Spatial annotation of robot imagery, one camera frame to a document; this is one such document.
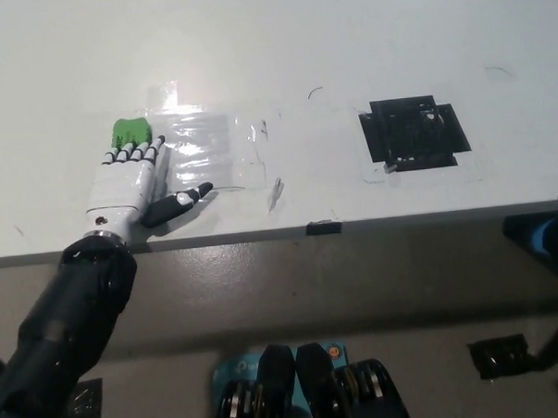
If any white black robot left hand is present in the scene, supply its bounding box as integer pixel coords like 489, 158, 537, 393
81, 131, 217, 241

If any green whiteboard eraser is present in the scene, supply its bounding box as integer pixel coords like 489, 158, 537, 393
109, 116, 153, 151

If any black blue object under desk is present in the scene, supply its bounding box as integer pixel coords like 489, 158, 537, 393
501, 210, 558, 301

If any clear plastic tape sheet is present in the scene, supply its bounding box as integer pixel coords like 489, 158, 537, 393
145, 78, 268, 195

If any small black tape piece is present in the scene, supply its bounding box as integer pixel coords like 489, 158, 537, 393
305, 219, 343, 238

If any teal router box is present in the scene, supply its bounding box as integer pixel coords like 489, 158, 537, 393
210, 338, 350, 418

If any black tape square patch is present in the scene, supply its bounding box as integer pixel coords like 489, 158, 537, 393
356, 92, 473, 174

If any black floor tape patch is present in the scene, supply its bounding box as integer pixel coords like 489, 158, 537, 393
467, 333, 534, 381

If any black floor bracket left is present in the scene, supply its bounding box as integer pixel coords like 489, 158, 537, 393
66, 377, 105, 418

